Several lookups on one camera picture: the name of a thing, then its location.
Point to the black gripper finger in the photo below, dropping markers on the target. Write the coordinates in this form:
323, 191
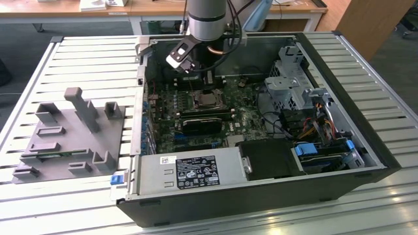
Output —
209, 77

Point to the silver CPU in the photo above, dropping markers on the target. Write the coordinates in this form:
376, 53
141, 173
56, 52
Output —
209, 99

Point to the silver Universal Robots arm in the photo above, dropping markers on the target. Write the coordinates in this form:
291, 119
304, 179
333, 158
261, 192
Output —
206, 9

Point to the round coin battery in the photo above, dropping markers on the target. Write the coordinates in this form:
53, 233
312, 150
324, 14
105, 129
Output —
244, 82

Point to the installed green RAM stick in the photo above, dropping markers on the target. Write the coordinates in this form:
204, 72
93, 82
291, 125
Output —
202, 113

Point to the grey case release latch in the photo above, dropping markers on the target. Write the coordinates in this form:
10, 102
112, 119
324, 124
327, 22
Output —
142, 46

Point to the small black graphics card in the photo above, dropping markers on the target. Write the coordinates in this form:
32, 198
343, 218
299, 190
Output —
201, 126

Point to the green container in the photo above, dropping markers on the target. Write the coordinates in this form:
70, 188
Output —
154, 27

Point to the green motherboard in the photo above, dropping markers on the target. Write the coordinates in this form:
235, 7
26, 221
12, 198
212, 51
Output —
248, 117

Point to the metal drive cage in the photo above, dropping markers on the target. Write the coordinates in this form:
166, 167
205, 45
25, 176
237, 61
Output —
281, 83

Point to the small silver chip heatsink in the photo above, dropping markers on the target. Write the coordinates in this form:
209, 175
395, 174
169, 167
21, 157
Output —
236, 140

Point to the white box blue print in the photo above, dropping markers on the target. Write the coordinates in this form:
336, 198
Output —
120, 3

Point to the black plastic shroud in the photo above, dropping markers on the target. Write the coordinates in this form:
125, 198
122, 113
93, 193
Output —
268, 159

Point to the plain white box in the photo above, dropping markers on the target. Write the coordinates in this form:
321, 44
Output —
93, 6

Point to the blue disk carrier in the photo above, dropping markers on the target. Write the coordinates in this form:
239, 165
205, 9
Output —
305, 148

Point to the grey power supply unit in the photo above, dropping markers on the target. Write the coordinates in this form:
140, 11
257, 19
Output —
157, 171

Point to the grey parts rack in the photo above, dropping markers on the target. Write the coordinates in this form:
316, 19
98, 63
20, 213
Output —
72, 137

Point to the blue case latch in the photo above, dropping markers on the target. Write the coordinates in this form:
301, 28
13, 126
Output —
118, 180

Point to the small blue clip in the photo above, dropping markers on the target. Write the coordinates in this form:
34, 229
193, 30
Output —
349, 144

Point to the wooden cabinet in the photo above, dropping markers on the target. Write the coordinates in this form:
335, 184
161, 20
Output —
369, 22

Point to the loose green RAM stick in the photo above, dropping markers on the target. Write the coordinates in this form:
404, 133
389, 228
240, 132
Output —
61, 154

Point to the black open PC case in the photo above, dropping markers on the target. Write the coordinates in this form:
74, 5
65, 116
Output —
261, 208

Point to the black office chair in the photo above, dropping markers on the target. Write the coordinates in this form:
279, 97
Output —
409, 24

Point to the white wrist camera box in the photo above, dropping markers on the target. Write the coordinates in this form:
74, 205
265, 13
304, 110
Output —
178, 55

